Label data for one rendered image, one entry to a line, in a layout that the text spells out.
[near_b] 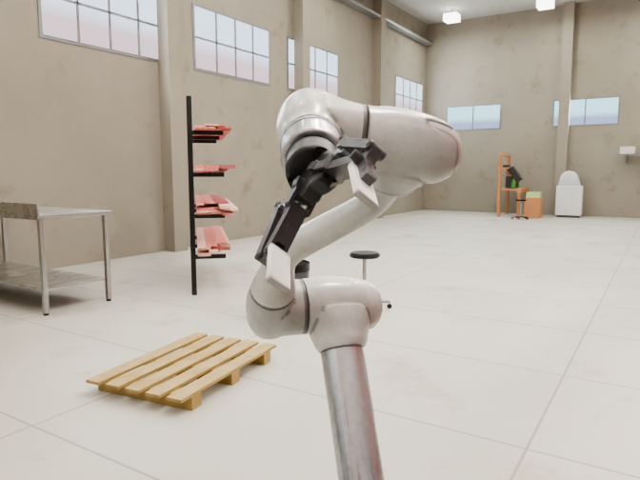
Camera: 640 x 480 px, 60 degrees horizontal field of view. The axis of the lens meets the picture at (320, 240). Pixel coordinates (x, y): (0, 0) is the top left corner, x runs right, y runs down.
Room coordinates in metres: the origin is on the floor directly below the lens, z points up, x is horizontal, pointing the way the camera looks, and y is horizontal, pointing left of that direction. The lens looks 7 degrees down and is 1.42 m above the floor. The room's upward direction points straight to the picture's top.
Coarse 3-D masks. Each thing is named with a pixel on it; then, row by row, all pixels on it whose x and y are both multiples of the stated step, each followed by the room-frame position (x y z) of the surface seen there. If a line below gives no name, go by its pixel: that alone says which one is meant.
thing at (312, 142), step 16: (304, 144) 0.72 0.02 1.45; (320, 144) 0.71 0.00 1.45; (288, 160) 0.72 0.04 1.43; (304, 160) 0.71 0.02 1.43; (320, 160) 0.70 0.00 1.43; (288, 176) 0.72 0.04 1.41; (304, 176) 0.71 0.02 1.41; (320, 176) 0.67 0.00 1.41; (304, 192) 0.67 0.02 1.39; (320, 192) 0.67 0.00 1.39
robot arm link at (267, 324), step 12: (300, 288) 1.24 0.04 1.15; (252, 300) 1.17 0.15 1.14; (300, 300) 1.21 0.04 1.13; (252, 312) 1.19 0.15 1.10; (264, 312) 1.17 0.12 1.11; (276, 312) 1.17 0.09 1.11; (288, 312) 1.20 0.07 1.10; (300, 312) 1.21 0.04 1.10; (252, 324) 1.22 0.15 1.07; (264, 324) 1.20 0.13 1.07; (276, 324) 1.20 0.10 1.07; (288, 324) 1.21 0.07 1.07; (300, 324) 1.21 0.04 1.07; (264, 336) 1.25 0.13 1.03; (276, 336) 1.26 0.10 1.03
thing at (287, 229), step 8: (296, 184) 0.69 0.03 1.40; (296, 192) 0.68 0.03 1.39; (288, 200) 0.68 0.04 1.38; (288, 208) 0.68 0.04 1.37; (296, 208) 0.68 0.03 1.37; (312, 208) 0.69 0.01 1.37; (288, 216) 0.67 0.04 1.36; (296, 216) 0.67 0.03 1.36; (304, 216) 0.68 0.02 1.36; (280, 224) 0.66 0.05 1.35; (288, 224) 0.66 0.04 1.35; (296, 224) 0.67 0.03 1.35; (272, 232) 0.66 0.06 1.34; (280, 232) 0.66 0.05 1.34; (288, 232) 0.66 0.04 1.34; (296, 232) 0.67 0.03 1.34; (272, 240) 0.65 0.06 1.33; (280, 240) 0.65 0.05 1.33; (288, 240) 0.66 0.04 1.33; (280, 248) 0.66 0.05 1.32; (288, 248) 0.66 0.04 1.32
